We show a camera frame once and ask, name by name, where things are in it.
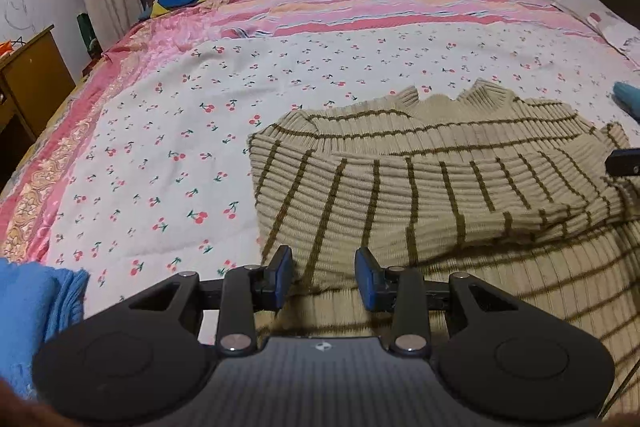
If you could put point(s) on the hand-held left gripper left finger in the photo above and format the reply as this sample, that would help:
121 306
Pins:
277 277

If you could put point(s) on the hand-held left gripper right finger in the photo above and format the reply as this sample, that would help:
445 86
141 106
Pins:
367 279

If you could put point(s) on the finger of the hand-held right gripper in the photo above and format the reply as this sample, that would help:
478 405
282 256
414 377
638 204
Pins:
624 163

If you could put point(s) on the beige striped ribbed sweater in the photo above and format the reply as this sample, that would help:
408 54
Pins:
400 197

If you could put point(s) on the teal folded fleece garment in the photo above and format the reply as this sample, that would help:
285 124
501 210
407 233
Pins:
629 99

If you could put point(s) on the pink spotted pillow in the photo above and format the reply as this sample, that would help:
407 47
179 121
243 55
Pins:
600 14

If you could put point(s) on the blue folded knit garment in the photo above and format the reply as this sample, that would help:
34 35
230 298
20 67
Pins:
35 307

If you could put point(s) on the pink striped quilt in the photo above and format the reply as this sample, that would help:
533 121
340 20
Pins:
350 2

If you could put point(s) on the wooden desk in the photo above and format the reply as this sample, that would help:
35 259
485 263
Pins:
35 77

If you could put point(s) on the orange toy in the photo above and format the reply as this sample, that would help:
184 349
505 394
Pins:
5 48

